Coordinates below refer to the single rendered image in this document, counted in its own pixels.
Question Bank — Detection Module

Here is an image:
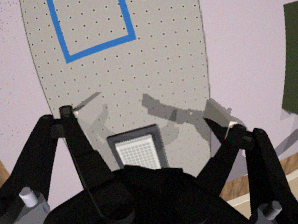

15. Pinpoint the blue tape outline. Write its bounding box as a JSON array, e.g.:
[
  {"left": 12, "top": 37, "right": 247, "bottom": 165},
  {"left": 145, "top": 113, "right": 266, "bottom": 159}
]
[{"left": 47, "top": 0, "right": 136, "bottom": 64}]

